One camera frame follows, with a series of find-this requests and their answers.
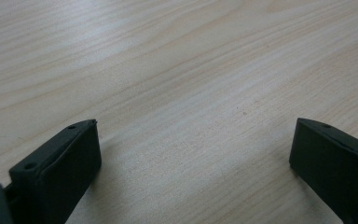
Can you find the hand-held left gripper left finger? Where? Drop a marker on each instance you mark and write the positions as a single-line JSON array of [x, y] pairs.
[[59, 174]]

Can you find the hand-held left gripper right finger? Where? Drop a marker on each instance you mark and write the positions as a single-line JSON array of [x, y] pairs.
[[338, 165]]

